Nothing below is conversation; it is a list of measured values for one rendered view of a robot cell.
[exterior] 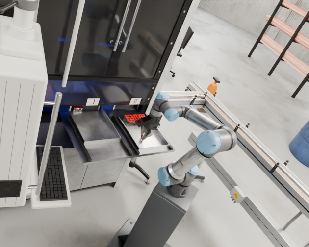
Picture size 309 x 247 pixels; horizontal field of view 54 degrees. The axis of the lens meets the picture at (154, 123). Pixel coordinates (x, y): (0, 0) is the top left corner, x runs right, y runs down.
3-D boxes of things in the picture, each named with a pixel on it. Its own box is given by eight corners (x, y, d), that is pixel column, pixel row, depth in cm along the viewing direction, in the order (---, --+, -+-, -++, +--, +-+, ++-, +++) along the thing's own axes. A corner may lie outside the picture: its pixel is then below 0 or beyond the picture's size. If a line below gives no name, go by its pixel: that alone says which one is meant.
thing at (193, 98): (143, 111, 249) (149, 95, 241) (135, 100, 258) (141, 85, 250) (202, 109, 290) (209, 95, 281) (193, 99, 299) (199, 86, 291)
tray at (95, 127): (65, 111, 207) (66, 107, 205) (100, 110, 222) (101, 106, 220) (83, 145, 187) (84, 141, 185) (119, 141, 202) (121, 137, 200)
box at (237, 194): (229, 193, 268) (234, 186, 263) (232, 191, 271) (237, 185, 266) (238, 204, 261) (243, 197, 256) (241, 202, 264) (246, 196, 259)
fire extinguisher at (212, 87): (196, 102, 487) (212, 73, 457) (210, 110, 483) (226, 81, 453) (192, 108, 468) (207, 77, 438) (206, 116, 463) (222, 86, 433)
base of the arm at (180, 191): (191, 188, 204) (196, 179, 199) (183, 202, 192) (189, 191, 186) (171, 176, 207) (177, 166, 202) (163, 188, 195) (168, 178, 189)
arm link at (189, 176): (195, 184, 194) (204, 169, 187) (179, 187, 186) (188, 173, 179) (185, 170, 201) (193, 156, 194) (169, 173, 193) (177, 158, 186)
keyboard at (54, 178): (36, 147, 182) (36, 144, 181) (59, 148, 189) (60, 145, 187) (39, 201, 154) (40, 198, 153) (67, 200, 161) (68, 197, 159)
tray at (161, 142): (116, 119, 221) (117, 115, 219) (146, 118, 236) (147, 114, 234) (137, 152, 200) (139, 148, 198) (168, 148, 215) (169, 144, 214)
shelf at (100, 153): (58, 114, 205) (59, 111, 204) (143, 111, 247) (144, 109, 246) (83, 165, 176) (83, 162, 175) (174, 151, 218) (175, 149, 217)
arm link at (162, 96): (162, 98, 179) (155, 90, 184) (156, 112, 185) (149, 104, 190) (172, 98, 184) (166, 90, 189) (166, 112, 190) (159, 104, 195)
